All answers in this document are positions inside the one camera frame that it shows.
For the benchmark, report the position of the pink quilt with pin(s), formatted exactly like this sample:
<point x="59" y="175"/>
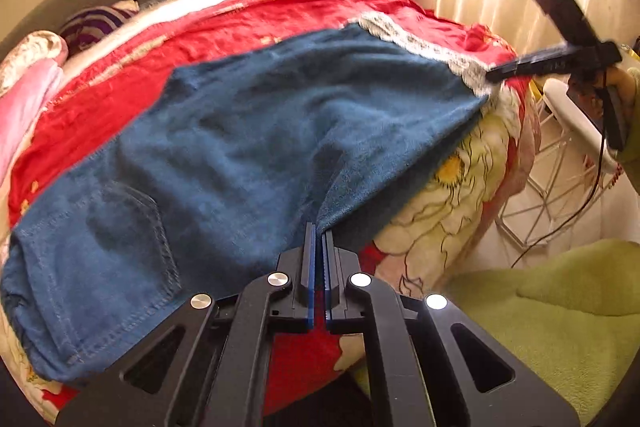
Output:
<point x="25" y="107"/>

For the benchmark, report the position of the cream blanket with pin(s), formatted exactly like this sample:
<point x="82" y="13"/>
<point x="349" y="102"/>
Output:
<point x="165" y="7"/>

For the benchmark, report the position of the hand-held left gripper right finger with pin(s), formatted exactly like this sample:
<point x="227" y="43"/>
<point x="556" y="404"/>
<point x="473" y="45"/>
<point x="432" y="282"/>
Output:
<point x="326" y="267"/>

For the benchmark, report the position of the person's right hand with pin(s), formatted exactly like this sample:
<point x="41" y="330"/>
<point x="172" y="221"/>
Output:
<point x="627" y="84"/>

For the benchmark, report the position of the purple striped pillow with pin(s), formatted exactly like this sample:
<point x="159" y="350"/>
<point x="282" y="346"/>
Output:
<point x="95" y="22"/>

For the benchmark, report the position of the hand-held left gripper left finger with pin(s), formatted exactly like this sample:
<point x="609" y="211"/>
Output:
<point x="311" y="267"/>

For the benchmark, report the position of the red floral blanket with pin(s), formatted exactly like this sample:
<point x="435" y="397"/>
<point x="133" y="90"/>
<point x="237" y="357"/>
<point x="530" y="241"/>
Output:
<point x="225" y="32"/>

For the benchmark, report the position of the green fleece jacket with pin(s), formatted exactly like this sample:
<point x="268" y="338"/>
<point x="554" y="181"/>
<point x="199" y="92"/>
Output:
<point x="550" y="322"/>

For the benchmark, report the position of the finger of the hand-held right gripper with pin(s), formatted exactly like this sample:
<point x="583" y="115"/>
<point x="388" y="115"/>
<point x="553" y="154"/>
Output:
<point x="535" y="64"/>

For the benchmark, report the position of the pale floral quilt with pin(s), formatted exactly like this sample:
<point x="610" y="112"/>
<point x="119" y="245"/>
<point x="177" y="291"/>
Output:
<point x="30" y="52"/>

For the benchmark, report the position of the blue denim pants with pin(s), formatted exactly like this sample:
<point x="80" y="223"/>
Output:
<point x="250" y="132"/>

